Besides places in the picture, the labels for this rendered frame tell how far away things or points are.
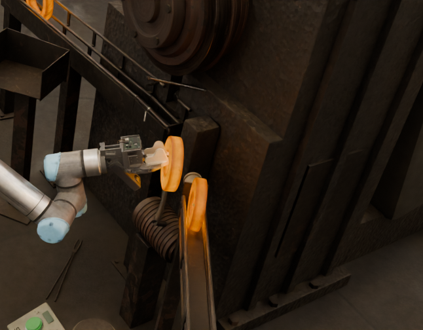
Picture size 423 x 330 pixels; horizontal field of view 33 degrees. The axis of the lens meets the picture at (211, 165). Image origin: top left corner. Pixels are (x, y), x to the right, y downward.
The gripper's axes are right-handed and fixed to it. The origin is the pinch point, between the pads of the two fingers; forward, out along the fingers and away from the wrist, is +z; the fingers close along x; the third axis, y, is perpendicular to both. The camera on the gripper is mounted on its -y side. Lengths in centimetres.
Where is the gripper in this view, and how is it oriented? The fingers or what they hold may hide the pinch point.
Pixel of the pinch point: (173, 158)
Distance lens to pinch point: 203.4
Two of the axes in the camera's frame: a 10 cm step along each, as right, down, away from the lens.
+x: -1.4, -6.2, 7.7
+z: 9.9, -1.2, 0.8
